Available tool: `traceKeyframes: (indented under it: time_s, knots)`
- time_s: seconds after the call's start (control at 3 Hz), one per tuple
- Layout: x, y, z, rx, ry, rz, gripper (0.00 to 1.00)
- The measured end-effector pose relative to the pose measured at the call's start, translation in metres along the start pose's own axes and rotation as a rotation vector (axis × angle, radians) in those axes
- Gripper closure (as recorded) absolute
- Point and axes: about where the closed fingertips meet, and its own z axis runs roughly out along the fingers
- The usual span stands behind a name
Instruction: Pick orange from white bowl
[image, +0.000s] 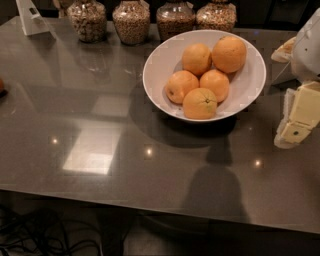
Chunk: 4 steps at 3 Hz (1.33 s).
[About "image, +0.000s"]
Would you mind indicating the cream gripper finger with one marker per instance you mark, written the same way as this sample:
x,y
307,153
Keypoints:
x,y
283,53

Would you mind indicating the orange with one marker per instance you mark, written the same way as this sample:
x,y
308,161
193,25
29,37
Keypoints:
x,y
217,82
196,58
179,85
200,104
229,54

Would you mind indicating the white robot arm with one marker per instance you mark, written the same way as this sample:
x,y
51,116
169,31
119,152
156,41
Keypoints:
x,y
300,54

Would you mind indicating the cream robot base part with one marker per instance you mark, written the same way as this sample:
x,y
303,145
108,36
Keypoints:
x,y
301,114

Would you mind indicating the white ceramic bowl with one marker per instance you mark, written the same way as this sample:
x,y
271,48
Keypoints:
x,y
246,84

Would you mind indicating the glass jar of cereal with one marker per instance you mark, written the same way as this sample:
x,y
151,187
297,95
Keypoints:
x,y
217,15

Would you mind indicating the orange front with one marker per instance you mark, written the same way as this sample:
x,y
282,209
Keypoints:
x,y
200,104

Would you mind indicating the glass jar of brown seeds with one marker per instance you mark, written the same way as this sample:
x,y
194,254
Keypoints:
x,y
173,18

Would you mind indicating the glass jar of grains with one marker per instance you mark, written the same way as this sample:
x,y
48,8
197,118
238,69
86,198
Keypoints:
x,y
131,19

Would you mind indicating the glass jar of nuts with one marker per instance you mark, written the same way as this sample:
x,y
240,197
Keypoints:
x,y
88,18

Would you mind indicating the white stand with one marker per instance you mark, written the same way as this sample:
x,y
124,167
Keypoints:
x,y
32,21

